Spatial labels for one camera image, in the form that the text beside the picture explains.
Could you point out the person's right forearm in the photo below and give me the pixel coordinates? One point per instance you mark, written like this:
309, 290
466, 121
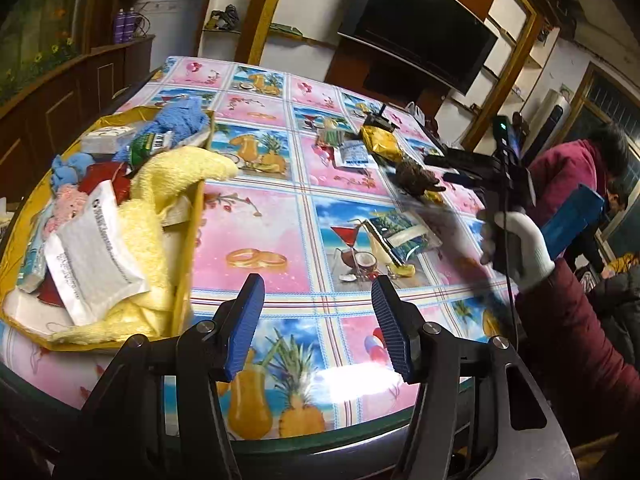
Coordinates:
575, 350

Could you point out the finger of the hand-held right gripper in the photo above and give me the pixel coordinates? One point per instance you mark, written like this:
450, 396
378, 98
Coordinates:
445, 162

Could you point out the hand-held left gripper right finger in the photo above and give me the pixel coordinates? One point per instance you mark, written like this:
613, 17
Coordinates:
395, 330

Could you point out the gold snack packet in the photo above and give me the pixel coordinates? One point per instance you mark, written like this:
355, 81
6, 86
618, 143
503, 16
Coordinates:
382, 142

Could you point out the blue terry towel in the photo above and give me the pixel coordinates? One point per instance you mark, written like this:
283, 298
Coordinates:
180, 120

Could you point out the red foil packet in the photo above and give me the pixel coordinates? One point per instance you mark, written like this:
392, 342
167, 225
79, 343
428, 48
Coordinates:
102, 177

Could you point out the floral wall poster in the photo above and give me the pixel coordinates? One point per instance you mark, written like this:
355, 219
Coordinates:
35, 25

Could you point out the black device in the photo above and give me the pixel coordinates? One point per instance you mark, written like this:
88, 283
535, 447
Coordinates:
377, 119

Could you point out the clear green printed packet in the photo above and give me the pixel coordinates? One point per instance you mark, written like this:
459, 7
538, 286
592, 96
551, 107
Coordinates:
400, 240

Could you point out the yellow terry towel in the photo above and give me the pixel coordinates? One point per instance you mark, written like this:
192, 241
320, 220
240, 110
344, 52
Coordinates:
150, 240

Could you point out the green striped packet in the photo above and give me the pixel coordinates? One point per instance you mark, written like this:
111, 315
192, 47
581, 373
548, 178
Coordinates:
332, 137

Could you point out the printed tablecloth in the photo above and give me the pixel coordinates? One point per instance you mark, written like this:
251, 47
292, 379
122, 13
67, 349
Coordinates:
280, 220

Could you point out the black television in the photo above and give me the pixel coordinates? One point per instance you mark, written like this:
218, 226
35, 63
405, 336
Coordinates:
425, 25

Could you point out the white tissue pack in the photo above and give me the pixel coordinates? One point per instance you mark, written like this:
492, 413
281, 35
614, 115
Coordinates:
107, 140

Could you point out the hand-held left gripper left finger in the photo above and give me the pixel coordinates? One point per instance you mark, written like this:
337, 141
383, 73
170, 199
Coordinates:
245, 320

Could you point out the white standing air conditioner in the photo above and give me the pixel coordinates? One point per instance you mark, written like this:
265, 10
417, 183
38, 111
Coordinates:
547, 120

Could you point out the blue and white packet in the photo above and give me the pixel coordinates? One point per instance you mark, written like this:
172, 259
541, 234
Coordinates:
356, 154

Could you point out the person's right hand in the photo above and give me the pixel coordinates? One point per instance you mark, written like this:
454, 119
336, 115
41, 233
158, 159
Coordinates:
525, 245

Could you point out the white printed packet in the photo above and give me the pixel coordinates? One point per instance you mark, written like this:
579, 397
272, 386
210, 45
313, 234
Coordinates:
95, 255

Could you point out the brown metal scrubber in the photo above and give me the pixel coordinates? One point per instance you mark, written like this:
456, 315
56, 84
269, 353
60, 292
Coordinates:
415, 180

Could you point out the dark shelf object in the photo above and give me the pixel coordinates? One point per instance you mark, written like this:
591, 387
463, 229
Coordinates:
224, 19

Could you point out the light blue plush toy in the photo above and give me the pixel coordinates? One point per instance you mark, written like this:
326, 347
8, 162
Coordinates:
72, 167

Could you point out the purple bottle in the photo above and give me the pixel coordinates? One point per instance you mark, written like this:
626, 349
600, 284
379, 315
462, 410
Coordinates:
130, 24
119, 25

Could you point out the green snack packet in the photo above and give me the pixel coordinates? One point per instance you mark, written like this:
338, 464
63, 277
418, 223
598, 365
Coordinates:
150, 145

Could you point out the teal packet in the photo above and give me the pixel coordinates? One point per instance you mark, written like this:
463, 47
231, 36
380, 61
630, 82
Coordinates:
35, 255

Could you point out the pink plush toy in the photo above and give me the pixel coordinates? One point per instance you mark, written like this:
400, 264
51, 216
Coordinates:
62, 210

